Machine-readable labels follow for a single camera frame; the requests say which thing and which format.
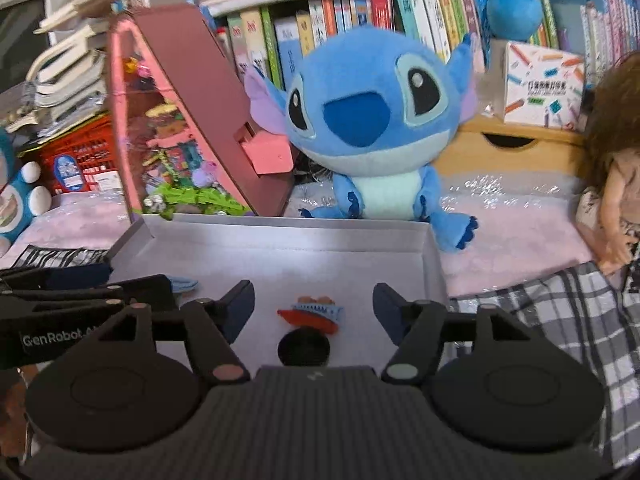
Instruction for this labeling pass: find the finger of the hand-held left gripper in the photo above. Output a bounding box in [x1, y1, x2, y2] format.
[0, 262, 113, 292]
[0, 275, 177, 331]

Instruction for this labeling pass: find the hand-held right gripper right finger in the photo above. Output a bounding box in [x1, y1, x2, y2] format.
[373, 282, 546, 386]

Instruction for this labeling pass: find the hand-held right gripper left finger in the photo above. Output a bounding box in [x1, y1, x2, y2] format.
[97, 280, 256, 385]

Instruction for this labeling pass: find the red clip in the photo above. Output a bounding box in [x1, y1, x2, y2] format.
[277, 307, 341, 335]

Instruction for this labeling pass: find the black round puck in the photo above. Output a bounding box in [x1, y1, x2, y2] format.
[277, 327, 332, 367]

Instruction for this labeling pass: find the white cardboard box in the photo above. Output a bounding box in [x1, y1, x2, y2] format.
[105, 212, 449, 367]

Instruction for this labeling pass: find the blue robot cat plush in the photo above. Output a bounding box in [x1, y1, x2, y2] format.
[0, 127, 53, 257]

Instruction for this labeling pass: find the red plastic crate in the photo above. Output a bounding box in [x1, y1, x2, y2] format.
[20, 114, 123, 195]

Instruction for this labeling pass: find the black white plaid blanket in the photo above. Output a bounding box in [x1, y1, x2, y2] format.
[10, 244, 640, 468]

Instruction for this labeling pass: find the stack of lying books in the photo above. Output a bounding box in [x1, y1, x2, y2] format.
[5, 0, 133, 133]

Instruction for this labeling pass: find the pink triangular diorama house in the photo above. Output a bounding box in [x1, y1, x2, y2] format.
[107, 2, 296, 222]

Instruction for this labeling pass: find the wooden drawer box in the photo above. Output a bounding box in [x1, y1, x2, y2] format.
[434, 112, 591, 179]

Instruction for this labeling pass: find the blue alien plush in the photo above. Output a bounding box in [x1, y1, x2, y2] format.
[244, 32, 479, 254]

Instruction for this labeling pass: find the white pencil print box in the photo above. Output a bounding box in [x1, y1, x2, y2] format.
[501, 40, 587, 129]

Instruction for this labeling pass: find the brown haired doll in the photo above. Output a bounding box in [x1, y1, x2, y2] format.
[575, 51, 640, 277]

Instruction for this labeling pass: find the row of small books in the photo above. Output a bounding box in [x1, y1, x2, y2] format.
[215, 0, 396, 91]

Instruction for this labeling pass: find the row of tall books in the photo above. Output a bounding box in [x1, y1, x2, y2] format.
[380, 0, 561, 66]

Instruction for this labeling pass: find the blue plush ball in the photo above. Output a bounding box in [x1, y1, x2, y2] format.
[486, 0, 544, 43]

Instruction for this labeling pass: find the row of blue-spined books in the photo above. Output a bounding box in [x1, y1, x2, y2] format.
[545, 0, 640, 86]

